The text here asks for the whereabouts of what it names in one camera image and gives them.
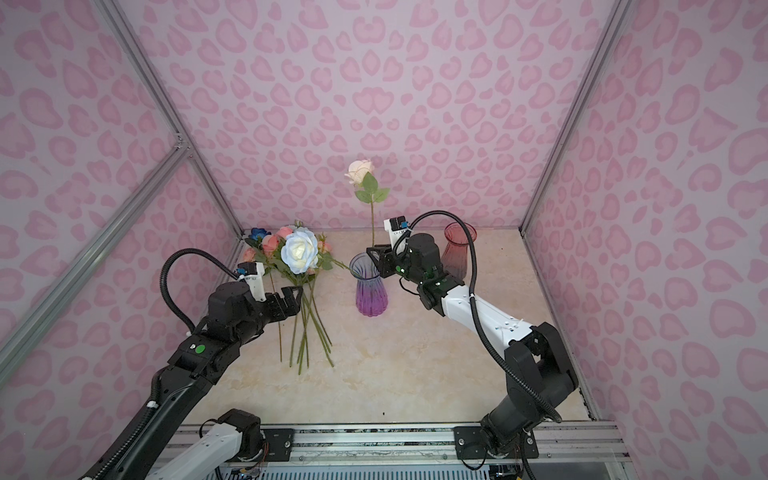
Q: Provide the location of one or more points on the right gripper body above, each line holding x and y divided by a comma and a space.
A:
393, 265

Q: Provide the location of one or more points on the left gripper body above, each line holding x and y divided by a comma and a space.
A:
274, 309

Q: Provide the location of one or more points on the purple blue glass vase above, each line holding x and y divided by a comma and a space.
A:
371, 297

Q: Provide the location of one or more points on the white blue rose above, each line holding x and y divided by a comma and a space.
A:
304, 257

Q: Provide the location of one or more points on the cream pink rose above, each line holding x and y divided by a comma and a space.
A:
360, 174

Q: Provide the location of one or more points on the pink peony flower stem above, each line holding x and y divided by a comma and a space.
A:
249, 255

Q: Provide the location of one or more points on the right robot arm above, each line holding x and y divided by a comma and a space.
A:
539, 374

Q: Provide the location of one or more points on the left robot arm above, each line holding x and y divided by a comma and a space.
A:
234, 318

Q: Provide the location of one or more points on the red grey glass vase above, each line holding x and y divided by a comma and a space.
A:
456, 253

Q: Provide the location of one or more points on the pink rose bunch on table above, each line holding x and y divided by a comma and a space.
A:
268, 254

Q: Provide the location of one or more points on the dark blue rose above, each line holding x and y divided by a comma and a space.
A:
258, 234

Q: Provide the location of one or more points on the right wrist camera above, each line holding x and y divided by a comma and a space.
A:
398, 230

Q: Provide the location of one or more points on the left aluminium frame bar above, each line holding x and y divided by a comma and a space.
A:
39, 319

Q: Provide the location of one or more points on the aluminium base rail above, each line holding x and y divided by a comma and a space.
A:
567, 450

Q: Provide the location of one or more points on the left corner aluminium post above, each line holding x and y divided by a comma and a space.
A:
128, 40

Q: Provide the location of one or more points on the right aluminium frame post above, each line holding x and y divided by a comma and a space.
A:
620, 15

